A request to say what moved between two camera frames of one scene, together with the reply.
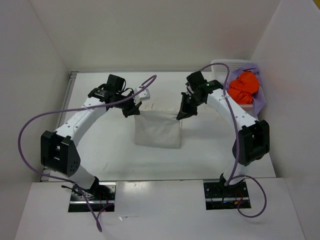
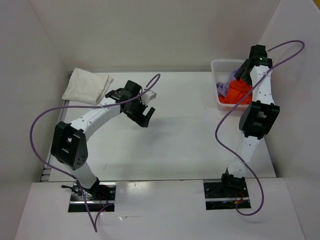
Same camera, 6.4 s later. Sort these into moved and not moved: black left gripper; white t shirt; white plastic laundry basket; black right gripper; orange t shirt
Moved: white t shirt; black right gripper; black left gripper
Not moved: orange t shirt; white plastic laundry basket
